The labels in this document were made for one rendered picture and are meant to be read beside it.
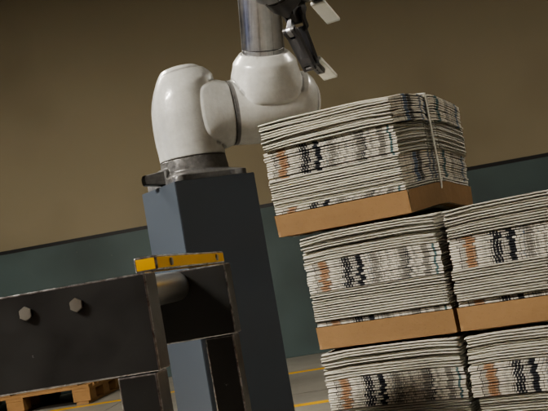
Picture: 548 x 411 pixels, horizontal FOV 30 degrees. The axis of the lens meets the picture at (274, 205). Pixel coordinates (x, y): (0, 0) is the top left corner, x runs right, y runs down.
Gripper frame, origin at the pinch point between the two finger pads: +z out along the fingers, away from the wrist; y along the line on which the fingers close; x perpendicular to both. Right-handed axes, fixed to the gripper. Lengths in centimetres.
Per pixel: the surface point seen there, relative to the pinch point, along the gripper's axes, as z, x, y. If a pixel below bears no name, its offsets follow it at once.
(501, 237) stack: 19, 27, 39
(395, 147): 4.6, 12.5, 23.7
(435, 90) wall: 520, -200, -355
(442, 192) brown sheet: 25.0, 13.1, 23.4
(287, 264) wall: 526, -337, -223
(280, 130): -0.1, -9.9, 17.1
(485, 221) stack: 13.3, 26.2, 37.7
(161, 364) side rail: -51, 9, 82
